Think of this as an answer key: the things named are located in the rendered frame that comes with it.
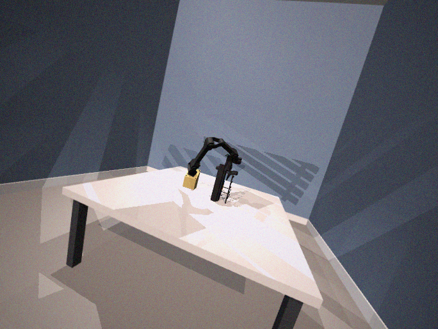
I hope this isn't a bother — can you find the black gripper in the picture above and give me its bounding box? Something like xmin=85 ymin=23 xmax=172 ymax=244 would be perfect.
xmin=216 ymin=162 xmax=238 ymax=180

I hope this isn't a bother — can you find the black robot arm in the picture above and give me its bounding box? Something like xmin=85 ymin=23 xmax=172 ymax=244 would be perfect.
xmin=187 ymin=137 xmax=242 ymax=176

